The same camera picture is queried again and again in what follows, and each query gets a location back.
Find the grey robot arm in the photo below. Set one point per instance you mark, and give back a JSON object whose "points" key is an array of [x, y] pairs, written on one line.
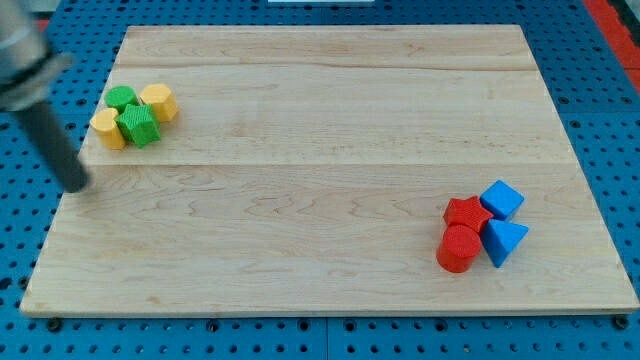
{"points": [[28, 62]]}

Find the red star block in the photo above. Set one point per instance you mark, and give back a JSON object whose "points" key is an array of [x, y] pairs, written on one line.
{"points": [[468, 212]]}

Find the red cylinder block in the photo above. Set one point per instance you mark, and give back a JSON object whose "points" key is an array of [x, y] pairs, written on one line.
{"points": [[458, 249]]}

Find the yellow hexagon block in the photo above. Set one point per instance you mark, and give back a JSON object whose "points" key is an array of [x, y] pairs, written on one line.
{"points": [[162, 100]]}

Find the blue cube block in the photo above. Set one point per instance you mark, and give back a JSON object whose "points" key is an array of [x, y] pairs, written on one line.
{"points": [[502, 200]]}

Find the blue triangle block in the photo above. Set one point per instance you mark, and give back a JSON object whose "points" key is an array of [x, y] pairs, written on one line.
{"points": [[500, 238]]}

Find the green star block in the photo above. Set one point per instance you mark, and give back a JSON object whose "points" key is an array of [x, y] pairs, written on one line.
{"points": [[138, 124]]}

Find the green cylinder block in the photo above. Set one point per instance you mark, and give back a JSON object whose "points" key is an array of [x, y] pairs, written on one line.
{"points": [[119, 97]]}

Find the yellow heart block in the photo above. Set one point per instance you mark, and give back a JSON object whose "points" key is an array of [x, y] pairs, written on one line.
{"points": [[107, 130]]}

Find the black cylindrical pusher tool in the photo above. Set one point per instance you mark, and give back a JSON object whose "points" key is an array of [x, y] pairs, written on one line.
{"points": [[42, 127]]}

